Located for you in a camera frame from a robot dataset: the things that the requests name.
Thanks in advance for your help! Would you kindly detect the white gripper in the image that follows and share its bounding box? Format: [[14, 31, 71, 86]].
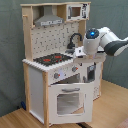
[[73, 46, 85, 58]]

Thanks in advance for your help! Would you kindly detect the black toy faucet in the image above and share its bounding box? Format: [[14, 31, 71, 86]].
[[67, 33, 83, 49]]

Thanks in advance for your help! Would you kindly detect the grey range hood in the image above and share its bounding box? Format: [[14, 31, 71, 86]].
[[35, 5, 64, 27]]

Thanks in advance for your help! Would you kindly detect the toy microwave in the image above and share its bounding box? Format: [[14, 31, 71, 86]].
[[66, 3, 90, 21]]

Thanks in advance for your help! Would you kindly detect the wooden toy kitchen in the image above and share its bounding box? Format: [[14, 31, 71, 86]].
[[22, 2, 102, 127]]

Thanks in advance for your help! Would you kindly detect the left stove knob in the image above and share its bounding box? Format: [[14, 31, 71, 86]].
[[54, 73, 60, 79]]

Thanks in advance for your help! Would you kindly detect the white oven door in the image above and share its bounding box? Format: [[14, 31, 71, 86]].
[[49, 82, 94, 124]]

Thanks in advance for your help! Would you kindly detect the stove knob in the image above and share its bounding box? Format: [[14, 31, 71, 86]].
[[72, 66, 78, 72], [54, 73, 60, 79]]

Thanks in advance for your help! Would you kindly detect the grey toy sink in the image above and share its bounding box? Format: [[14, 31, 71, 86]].
[[65, 49, 80, 55]]

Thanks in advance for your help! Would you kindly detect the right stove knob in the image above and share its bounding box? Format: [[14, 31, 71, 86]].
[[72, 66, 78, 72]]

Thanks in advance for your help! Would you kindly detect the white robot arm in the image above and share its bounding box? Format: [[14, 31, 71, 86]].
[[74, 27, 128, 57]]

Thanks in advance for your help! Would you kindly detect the green backdrop curtain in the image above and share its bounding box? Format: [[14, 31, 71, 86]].
[[0, 0, 128, 117]]

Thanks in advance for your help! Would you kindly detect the black toy stovetop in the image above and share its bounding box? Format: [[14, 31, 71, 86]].
[[34, 53, 70, 67]]

